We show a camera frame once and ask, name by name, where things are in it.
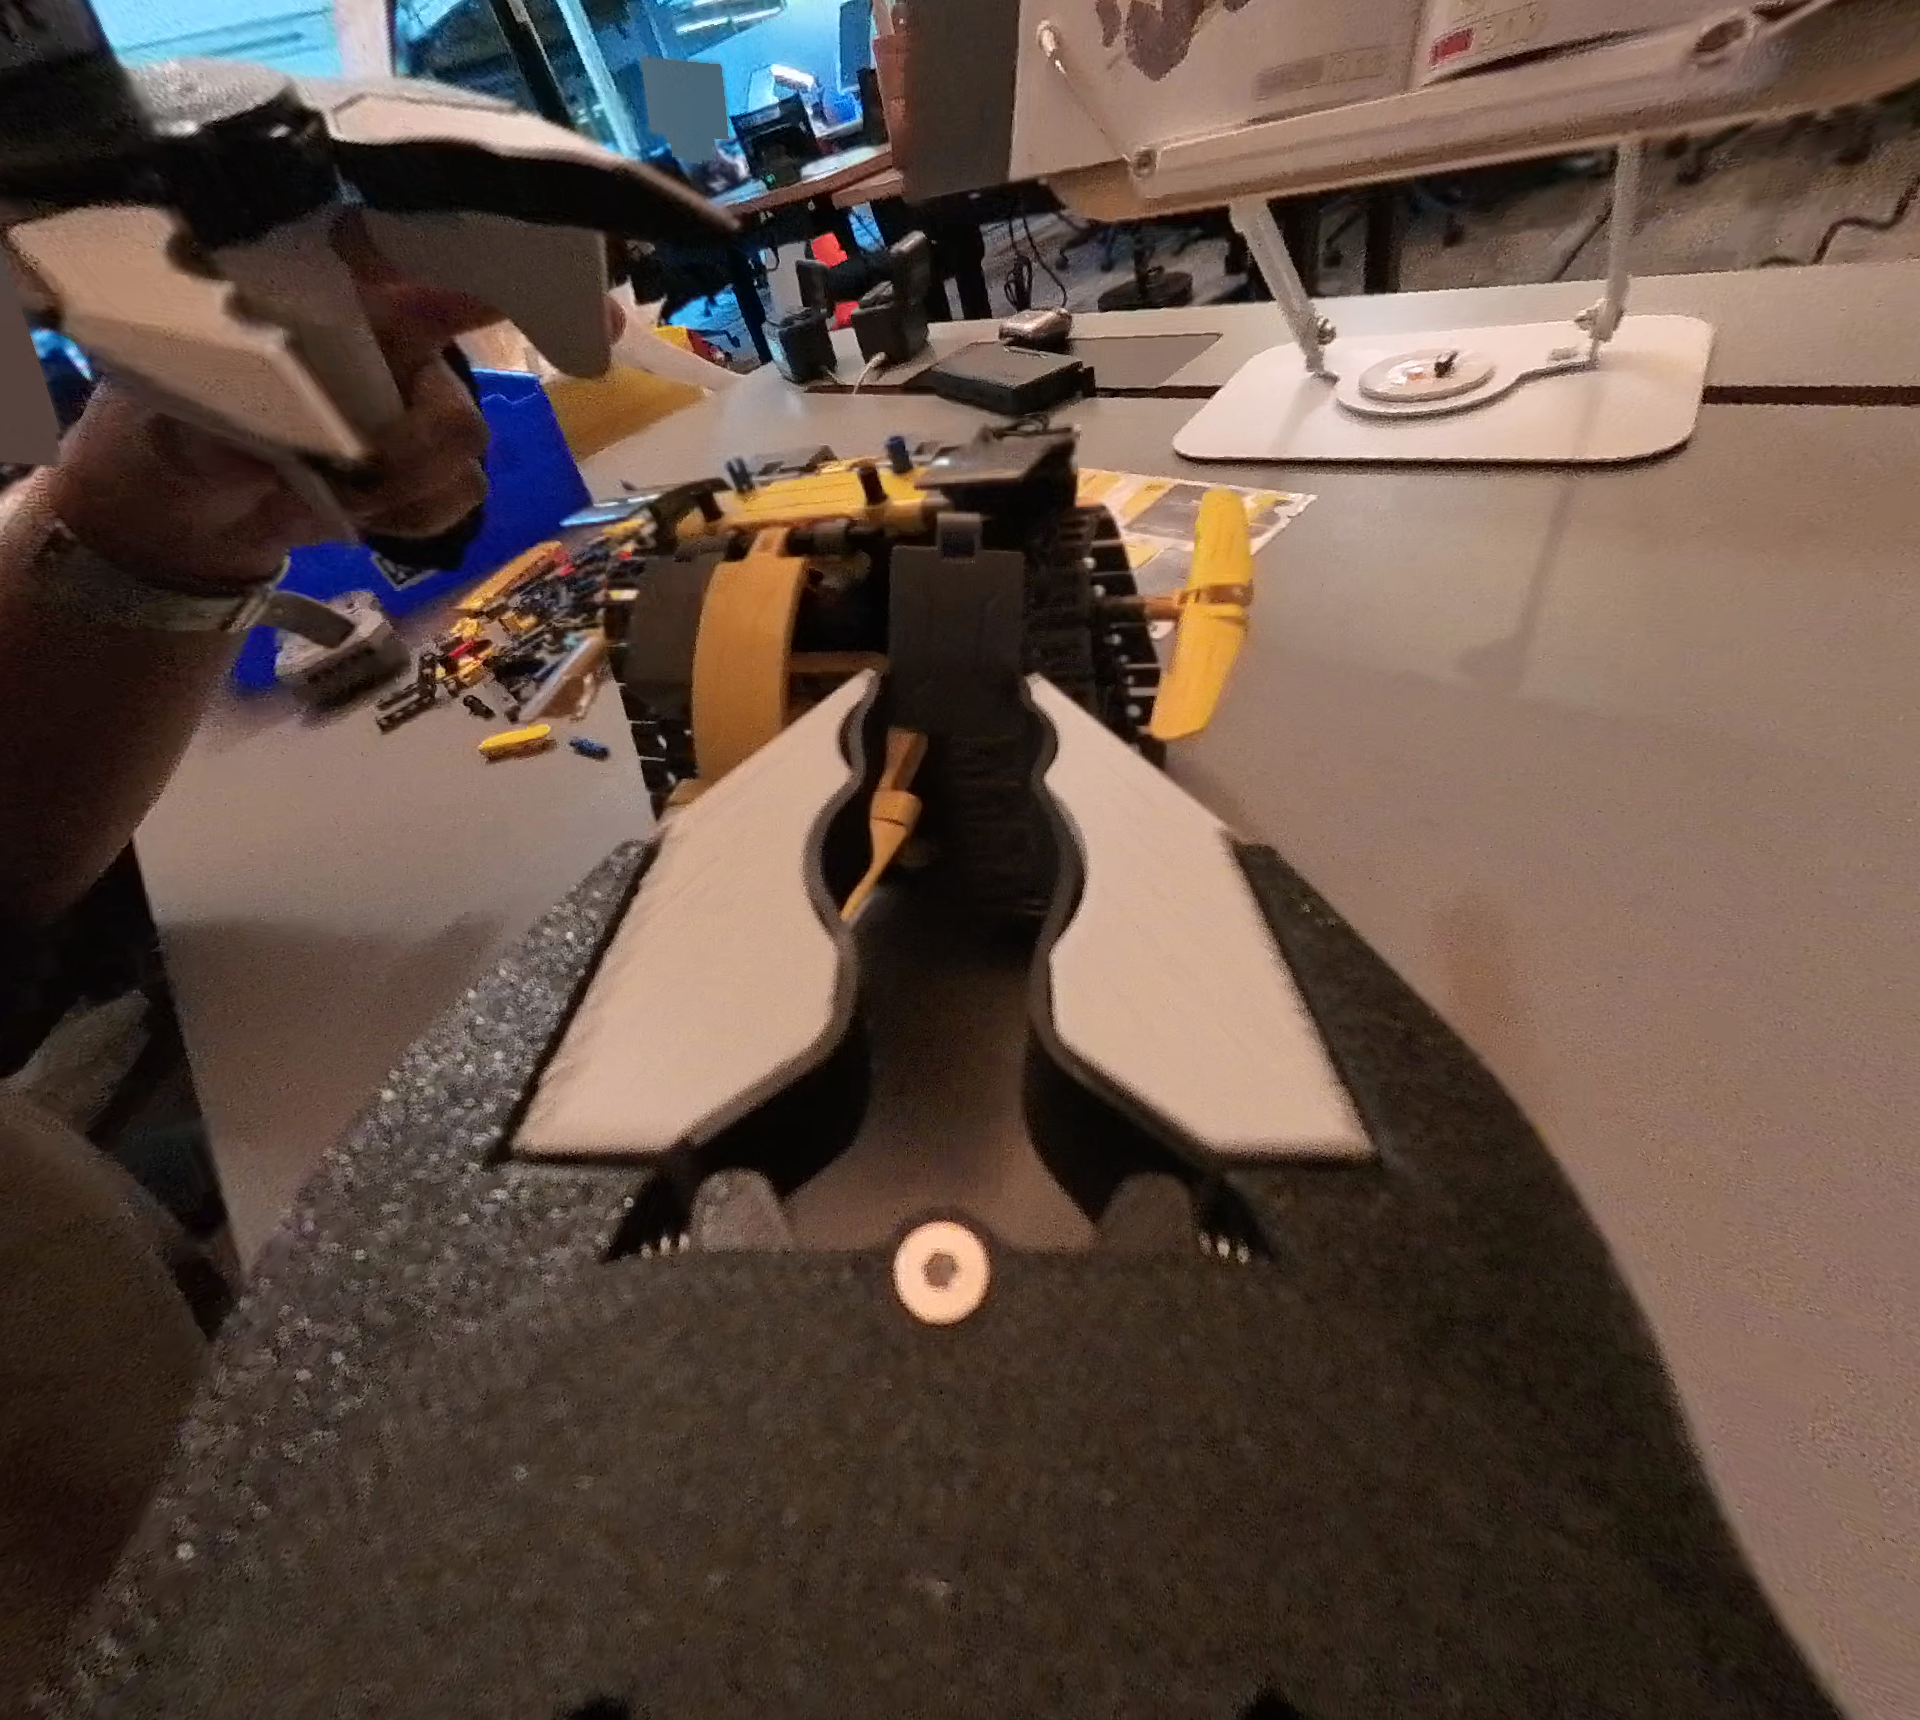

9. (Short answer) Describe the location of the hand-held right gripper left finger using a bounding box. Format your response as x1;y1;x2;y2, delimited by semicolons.
506;667;880;1213

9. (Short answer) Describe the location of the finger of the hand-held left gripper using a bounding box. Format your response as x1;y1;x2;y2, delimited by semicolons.
318;84;749;244
357;208;618;382

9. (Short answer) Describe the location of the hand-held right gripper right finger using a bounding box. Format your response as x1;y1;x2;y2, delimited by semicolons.
1020;675;1381;1220

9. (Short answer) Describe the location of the yellow black toy tracked vehicle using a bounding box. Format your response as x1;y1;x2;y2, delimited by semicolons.
607;426;1261;921

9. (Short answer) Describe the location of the person's left forearm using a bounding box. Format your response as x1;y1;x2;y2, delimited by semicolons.
0;475;259;942

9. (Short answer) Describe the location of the person's left hand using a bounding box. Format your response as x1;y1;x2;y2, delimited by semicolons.
61;280;508;635

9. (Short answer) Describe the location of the yellow box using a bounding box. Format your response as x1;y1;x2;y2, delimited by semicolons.
547;324;708;463

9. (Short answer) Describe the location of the blue storage bin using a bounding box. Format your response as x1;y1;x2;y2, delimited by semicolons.
232;346;594;689

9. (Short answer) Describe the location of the yellow long panel brick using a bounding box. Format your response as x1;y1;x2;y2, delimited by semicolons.
456;543;572;620

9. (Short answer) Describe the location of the pile of small bricks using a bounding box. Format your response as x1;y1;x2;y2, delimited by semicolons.
374;496;648;732

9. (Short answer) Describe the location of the grey battery box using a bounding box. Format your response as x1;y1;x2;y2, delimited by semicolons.
270;587;410;706

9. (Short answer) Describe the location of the white wristband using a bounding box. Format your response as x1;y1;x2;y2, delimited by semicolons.
31;516;290;638

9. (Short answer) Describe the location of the yellow grey sticker sheet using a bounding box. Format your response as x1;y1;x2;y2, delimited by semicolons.
1080;470;1320;583

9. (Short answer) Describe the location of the black power bank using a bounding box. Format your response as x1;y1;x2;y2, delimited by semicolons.
915;340;1090;415

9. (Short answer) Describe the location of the white book stand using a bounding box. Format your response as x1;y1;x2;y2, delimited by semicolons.
1035;0;1920;467

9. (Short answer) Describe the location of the person's brown clothing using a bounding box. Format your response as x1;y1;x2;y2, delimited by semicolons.
0;850;228;1720

